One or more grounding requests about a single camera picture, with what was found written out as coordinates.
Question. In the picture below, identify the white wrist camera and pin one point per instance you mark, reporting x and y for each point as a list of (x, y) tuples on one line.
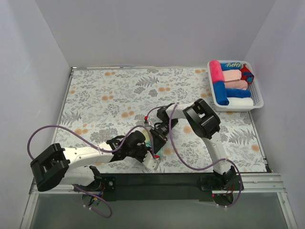
[(150, 162), (147, 123)]

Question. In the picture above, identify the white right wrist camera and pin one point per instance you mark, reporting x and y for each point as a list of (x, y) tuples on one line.
[(147, 123)]

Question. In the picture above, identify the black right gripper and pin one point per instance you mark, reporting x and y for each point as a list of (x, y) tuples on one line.
[(157, 136)]

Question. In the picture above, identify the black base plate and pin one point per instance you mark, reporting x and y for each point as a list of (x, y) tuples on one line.
[(163, 186)]

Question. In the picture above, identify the floral patterned table mat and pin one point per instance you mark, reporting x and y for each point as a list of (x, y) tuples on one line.
[(102, 104)]

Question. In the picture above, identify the dusty pink rolled towel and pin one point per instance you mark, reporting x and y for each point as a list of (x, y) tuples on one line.
[(238, 84)]

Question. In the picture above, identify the hot pink rolled towel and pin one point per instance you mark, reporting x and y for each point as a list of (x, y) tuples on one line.
[(216, 71)]

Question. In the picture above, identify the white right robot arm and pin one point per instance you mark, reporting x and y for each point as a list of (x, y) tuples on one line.
[(205, 123)]

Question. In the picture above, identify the red blue patterned cloth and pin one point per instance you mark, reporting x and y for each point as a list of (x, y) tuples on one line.
[(246, 74)]

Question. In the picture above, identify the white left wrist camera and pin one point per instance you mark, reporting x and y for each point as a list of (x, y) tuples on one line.
[(150, 162)]

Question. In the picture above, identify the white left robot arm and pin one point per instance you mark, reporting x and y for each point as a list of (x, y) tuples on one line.
[(58, 165)]

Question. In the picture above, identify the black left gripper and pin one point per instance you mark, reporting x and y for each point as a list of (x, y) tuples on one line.
[(145, 153)]

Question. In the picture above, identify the green yellow cloth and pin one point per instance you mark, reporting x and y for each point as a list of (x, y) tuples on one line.
[(147, 140)]

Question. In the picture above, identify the white plastic basket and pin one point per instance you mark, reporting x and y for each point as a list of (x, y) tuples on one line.
[(253, 88)]

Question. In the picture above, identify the blue lettered rolled towel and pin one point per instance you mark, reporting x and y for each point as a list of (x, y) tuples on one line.
[(225, 66)]

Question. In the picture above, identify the aluminium front rail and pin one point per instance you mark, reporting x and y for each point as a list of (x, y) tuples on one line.
[(252, 182)]

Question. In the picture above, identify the white rolled towel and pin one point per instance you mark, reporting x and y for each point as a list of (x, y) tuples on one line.
[(234, 101)]

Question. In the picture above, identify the light pink rolled towel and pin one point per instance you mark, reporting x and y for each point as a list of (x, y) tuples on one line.
[(232, 75)]

